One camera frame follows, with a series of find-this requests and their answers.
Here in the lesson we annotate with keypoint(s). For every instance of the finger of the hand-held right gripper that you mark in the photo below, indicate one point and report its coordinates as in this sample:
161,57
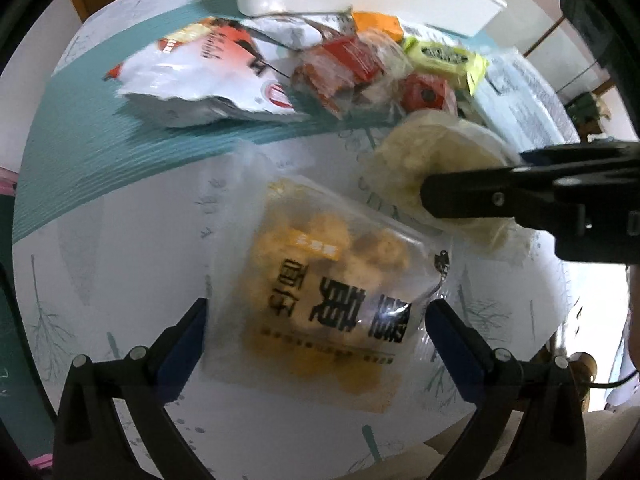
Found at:
475,195
575,156

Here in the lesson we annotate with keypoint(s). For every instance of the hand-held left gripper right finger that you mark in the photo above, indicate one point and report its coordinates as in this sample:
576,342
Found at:
457,350

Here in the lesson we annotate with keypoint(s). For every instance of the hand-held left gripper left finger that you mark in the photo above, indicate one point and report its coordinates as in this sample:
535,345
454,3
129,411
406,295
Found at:
185,345

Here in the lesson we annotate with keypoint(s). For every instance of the clear bag of pale snacks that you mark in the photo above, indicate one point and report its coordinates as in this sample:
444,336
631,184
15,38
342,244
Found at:
430,150

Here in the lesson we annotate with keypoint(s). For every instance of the small red clear-wrapped packet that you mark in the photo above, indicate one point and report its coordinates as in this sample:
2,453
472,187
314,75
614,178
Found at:
425,92

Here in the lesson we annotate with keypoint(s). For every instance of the clear bag of yellow snacks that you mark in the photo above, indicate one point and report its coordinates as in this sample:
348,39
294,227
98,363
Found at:
310,280

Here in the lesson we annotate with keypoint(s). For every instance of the green snack packet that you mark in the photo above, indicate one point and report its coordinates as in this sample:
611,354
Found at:
440,57

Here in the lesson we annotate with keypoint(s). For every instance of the clear bag of red packets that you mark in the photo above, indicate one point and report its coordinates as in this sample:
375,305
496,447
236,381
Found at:
340,65

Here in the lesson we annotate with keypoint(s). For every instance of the orange white snack packet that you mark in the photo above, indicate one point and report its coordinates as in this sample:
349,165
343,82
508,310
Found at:
375,22

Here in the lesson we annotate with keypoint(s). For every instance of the crumpled white snack packet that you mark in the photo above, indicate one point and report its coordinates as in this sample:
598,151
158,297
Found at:
295,30

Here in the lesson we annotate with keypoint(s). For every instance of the large white red snack bag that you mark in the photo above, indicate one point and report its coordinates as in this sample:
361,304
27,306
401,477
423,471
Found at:
200,80

